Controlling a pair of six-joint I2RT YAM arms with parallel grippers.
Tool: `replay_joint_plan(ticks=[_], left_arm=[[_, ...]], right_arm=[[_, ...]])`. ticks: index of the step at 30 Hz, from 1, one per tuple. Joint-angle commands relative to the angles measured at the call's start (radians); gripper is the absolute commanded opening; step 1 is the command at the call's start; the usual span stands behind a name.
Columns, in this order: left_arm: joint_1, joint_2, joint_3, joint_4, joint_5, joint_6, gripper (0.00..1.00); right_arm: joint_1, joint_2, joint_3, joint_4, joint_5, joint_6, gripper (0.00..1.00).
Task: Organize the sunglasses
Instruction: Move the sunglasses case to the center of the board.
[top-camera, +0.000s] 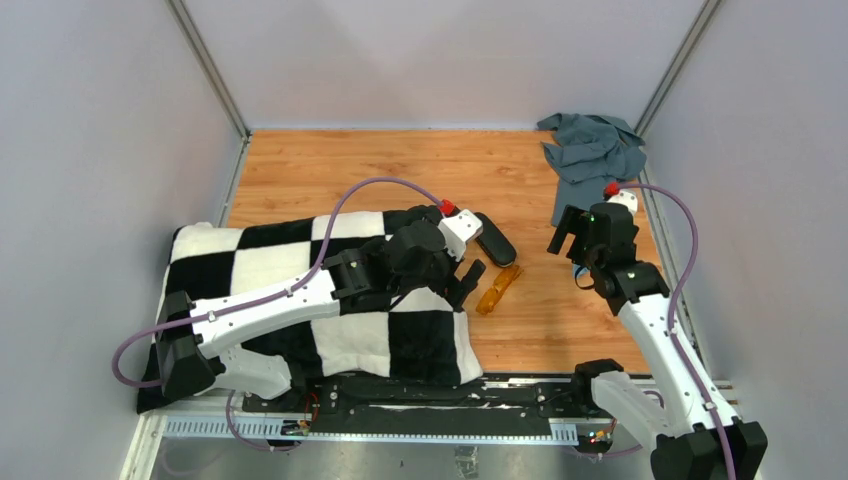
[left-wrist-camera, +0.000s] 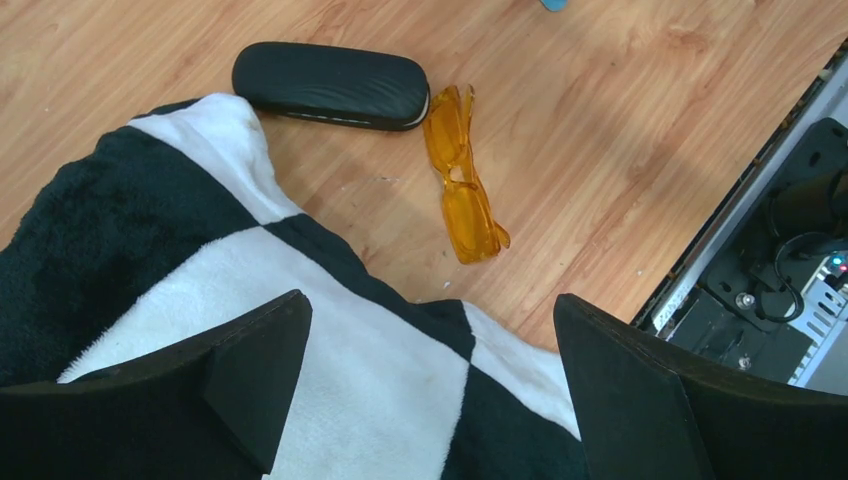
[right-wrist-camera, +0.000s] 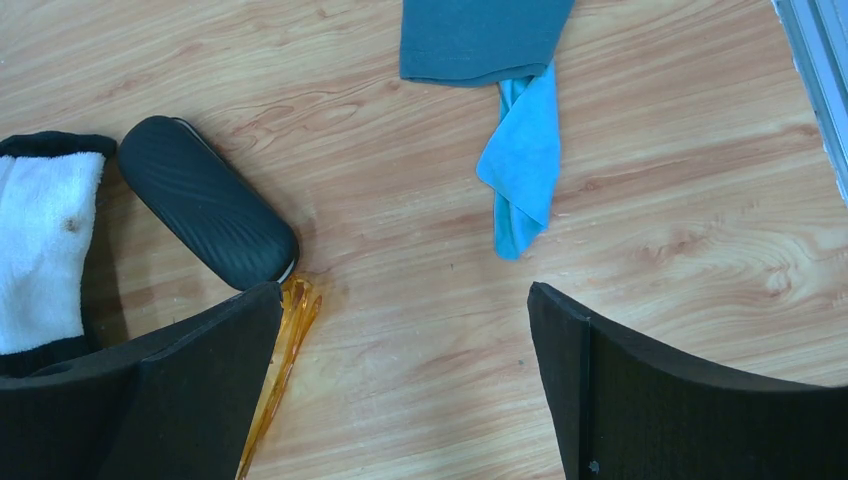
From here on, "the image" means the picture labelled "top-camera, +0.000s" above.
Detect orange sunglasses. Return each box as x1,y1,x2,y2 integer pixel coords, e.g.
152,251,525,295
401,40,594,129
475,264,523,315

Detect black glasses case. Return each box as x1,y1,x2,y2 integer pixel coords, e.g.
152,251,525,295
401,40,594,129
475,212,517,268

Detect small blue cleaning cloth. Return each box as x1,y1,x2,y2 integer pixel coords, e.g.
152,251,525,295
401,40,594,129
573,265,588,279

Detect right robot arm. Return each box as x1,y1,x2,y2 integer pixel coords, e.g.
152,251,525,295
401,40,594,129
548,202,768,479

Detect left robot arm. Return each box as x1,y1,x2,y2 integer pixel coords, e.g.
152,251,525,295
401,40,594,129
155,210,485,413

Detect black white checkered pillow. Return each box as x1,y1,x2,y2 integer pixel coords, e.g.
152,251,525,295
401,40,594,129
163,215,483,386

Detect grey-blue crumpled cloth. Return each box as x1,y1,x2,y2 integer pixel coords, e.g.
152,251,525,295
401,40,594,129
537,113,647,226

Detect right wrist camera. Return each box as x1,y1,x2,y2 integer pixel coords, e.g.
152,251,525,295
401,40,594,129
603,182,639,215

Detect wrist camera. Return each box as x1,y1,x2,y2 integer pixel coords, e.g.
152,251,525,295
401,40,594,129
437,199,483,262
603,182,639,215

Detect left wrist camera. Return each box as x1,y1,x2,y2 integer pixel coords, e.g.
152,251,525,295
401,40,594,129
437,199,483,262

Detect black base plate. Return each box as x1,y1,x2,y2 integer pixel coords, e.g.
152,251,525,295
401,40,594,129
242,373,612,437

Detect white slotted cable duct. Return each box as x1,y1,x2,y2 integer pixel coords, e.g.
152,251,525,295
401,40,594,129
162,415,580,445

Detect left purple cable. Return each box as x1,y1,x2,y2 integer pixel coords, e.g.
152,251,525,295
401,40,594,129
111,176,446,390

